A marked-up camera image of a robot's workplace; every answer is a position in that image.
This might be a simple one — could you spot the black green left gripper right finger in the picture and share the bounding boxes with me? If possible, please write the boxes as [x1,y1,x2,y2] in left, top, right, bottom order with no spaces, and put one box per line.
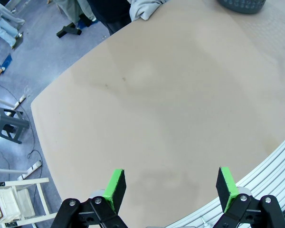
[213,167,285,228]

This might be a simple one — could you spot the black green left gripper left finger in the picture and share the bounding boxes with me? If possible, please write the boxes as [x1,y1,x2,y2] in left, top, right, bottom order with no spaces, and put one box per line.
[50,168,129,228]

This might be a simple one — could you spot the grey training pants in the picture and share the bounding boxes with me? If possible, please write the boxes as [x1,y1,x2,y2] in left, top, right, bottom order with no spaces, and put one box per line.
[129,0,168,21]

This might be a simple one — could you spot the olive pants mannequin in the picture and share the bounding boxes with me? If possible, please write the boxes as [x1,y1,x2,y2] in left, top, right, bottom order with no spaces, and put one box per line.
[54,0,97,24]

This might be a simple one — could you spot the white shelf cart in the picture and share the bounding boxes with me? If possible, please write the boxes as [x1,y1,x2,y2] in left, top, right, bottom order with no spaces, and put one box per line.
[0,178,57,228]

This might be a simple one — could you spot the grey plastic stool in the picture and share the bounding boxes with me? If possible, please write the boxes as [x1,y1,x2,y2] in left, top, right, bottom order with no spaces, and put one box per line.
[0,107,30,144]

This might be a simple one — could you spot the black mannequin foot stand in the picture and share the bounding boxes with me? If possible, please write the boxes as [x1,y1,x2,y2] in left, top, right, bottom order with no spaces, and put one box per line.
[56,23,83,38]

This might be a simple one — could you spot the person torso in black shirt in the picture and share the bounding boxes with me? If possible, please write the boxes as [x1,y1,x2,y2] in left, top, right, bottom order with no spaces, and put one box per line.
[85,0,132,36]

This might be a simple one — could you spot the dark grey plastic basket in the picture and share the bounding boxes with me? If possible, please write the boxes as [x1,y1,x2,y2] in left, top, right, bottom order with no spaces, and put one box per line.
[216,0,267,14]

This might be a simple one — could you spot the light jeans mannequin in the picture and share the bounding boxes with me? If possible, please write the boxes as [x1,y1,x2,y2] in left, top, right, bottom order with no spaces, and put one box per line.
[0,0,26,48]

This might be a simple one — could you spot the black floor cable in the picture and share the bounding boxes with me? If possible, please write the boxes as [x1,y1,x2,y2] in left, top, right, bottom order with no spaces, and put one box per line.
[0,83,44,214]

